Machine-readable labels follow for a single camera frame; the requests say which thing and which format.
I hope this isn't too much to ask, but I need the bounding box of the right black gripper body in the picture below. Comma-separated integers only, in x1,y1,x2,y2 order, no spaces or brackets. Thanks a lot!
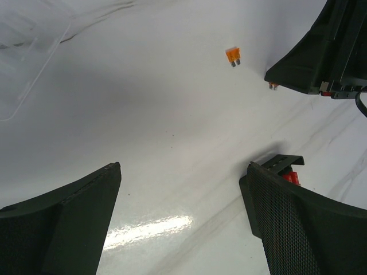
319,1,366,99

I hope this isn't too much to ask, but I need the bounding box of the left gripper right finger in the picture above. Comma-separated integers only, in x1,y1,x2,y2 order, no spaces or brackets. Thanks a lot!
247,162,366,274

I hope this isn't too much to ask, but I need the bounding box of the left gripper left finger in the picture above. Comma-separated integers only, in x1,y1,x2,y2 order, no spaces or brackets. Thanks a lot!
1,162,121,274

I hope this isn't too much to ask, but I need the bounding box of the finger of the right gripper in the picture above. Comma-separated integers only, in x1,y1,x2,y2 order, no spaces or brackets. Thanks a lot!
264,1,344,95

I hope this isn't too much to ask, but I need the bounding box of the orange fuse pair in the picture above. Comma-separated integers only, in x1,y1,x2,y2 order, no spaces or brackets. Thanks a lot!
225,47,241,68
269,82,279,91

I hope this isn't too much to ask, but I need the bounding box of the black fuse box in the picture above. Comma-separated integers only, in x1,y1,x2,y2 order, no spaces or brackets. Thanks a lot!
239,154,305,238

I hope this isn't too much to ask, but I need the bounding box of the red fuse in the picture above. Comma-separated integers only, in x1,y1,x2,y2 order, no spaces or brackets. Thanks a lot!
283,171,301,186

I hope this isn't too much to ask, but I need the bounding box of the clear plastic fuse box lid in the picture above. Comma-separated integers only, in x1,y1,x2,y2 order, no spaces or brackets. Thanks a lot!
1,15,71,120

